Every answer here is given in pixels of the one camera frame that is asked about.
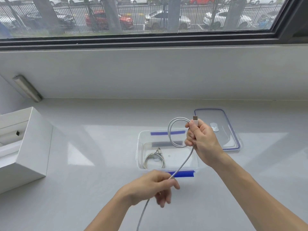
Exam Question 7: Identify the grey tree trunk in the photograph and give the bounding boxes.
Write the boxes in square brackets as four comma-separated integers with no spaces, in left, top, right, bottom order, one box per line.
[32,0,65,35]
[101,0,123,34]
[167,0,182,31]
[224,0,248,30]

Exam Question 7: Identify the clear plastic container blue clips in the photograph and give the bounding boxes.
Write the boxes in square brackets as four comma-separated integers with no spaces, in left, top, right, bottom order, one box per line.
[136,129,199,178]

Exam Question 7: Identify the grey car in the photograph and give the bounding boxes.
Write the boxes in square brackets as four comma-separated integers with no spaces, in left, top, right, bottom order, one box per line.
[257,11,279,30]

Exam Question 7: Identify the coiled grey cable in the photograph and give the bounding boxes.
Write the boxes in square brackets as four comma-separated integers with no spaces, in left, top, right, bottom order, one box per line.
[143,147,167,169]

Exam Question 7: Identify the white cardboard box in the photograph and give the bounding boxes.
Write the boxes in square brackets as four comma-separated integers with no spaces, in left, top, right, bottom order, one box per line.
[0,107,53,194]

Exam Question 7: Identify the red car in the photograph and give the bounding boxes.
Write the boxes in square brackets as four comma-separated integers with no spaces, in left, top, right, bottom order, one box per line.
[84,10,134,31]

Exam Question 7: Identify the white car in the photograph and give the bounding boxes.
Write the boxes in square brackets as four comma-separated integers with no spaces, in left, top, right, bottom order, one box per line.
[203,8,253,30]

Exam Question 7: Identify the black metal fence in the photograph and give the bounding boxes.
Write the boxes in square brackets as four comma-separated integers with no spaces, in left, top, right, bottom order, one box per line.
[0,3,282,34]

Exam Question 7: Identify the person's left forearm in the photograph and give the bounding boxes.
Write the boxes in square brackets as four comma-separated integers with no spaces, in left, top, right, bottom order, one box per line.
[84,189,132,231]

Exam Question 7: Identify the person's right forearm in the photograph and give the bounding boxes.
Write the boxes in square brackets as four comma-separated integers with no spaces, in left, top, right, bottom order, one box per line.
[209,151,308,231]

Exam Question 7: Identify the silver metal bar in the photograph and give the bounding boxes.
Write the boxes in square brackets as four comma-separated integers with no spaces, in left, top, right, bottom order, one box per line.
[12,74,43,103]

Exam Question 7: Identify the person's left hand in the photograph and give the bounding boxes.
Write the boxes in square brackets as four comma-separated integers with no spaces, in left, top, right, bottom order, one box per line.
[120,170,180,209]

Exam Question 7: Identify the clear container lid blue seal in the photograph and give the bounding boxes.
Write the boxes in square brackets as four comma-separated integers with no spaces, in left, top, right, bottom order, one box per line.
[194,108,241,153]

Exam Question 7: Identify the dark window frame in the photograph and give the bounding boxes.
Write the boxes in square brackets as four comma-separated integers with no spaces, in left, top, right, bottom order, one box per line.
[0,0,308,51]

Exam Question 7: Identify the black car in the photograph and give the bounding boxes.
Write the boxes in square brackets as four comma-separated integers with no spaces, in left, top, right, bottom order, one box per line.
[23,11,76,30]

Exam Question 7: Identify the person's right hand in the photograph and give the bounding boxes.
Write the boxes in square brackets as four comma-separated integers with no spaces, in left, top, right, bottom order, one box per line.
[184,119,226,167]

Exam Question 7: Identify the white charging cable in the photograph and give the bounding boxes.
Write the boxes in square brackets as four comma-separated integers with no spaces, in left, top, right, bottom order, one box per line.
[136,115,199,231]

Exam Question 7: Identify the silver car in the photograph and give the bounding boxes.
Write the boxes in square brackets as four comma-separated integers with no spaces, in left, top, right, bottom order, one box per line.
[144,10,192,30]

